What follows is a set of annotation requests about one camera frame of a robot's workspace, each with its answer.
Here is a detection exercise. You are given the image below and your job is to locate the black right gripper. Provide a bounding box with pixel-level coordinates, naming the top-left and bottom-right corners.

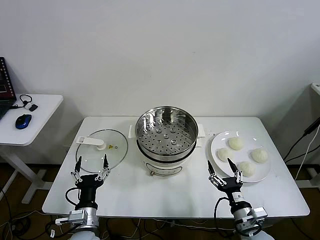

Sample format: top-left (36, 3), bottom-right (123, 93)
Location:
top-left (207, 157), bottom-right (252, 214)

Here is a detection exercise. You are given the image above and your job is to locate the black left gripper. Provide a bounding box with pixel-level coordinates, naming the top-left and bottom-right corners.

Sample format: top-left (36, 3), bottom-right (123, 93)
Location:
top-left (70, 153), bottom-right (111, 211)

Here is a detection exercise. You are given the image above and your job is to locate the white steamed baozi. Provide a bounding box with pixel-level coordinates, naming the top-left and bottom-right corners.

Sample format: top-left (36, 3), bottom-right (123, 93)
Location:
top-left (216, 147), bottom-right (235, 162)
top-left (250, 148), bottom-right (269, 163)
top-left (237, 161), bottom-right (257, 178)
top-left (228, 136), bottom-right (245, 151)

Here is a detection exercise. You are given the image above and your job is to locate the stainless steel steamer basket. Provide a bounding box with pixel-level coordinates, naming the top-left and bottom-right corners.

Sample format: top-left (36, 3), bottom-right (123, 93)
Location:
top-left (135, 106), bottom-right (200, 161)

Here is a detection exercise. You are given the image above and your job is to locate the white round plate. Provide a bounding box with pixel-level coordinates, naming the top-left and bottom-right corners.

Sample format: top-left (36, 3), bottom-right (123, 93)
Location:
top-left (206, 130), bottom-right (273, 183)

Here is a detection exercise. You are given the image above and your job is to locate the white side table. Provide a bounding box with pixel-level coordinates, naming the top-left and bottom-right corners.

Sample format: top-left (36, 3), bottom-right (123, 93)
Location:
top-left (0, 93), bottom-right (64, 205)

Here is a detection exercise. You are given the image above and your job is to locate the blue black computer mouse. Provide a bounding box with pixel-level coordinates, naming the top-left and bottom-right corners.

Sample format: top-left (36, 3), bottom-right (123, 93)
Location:
top-left (14, 113), bottom-right (33, 130)

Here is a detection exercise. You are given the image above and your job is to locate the black laptop red screen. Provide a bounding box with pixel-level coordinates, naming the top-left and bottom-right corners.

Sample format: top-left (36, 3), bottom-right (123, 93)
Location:
top-left (0, 56), bottom-right (18, 121)

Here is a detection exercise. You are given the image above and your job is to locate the glass lid white handle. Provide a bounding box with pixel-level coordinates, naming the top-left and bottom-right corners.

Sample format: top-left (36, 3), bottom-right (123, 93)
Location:
top-left (75, 128), bottom-right (129, 174)

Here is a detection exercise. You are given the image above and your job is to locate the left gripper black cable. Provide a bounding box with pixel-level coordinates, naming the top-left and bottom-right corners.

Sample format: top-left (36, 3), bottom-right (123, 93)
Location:
top-left (65, 187), bottom-right (81, 206)

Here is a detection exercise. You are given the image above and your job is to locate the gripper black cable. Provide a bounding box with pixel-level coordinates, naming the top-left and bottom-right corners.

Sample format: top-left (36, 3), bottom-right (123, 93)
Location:
top-left (65, 187), bottom-right (81, 206)
top-left (214, 196), bottom-right (235, 237)

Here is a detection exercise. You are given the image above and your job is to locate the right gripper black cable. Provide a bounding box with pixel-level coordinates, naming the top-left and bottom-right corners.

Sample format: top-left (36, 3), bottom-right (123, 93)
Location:
top-left (214, 196), bottom-right (235, 237)

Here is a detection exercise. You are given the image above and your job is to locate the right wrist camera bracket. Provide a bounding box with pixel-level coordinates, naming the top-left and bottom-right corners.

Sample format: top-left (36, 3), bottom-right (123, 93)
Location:
top-left (249, 206), bottom-right (268, 221)

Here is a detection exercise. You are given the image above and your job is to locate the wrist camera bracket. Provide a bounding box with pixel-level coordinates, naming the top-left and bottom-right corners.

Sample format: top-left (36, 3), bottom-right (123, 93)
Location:
top-left (55, 211), bottom-right (77, 227)
top-left (249, 206), bottom-right (268, 221)

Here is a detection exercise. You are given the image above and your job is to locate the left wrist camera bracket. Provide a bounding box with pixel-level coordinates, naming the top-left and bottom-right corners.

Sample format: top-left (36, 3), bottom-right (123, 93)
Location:
top-left (55, 211), bottom-right (77, 227)

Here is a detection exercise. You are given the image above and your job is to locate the floor cable tangle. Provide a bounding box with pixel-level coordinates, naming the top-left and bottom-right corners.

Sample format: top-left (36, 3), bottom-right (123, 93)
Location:
top-left (99, 217), bottom-right (241, 240)

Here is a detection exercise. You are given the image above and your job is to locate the white hanging cable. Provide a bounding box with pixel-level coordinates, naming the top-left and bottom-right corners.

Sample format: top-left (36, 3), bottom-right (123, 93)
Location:
top-left (294, 134), bottom-right (320, 181)

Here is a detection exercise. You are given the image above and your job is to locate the black looped cable white plug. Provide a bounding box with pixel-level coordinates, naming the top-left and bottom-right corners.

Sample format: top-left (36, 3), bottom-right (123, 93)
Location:
top-left (9, 93), bottom-right (33, 110)

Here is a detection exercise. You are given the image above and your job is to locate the black cable with plug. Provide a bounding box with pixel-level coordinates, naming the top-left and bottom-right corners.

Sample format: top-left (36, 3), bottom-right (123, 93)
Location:
top-left (283, 117), bottom-right (320, 163)

